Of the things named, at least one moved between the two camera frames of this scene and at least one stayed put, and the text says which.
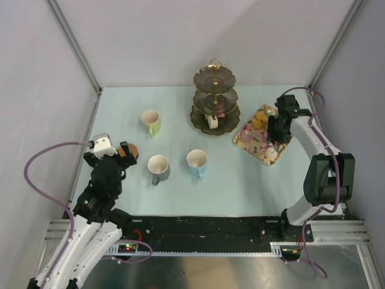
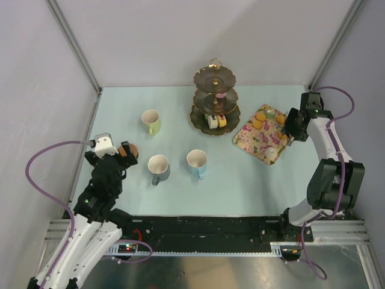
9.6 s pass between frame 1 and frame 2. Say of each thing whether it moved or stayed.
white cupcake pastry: stayed
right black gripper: moved
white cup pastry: stayed
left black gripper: stayed
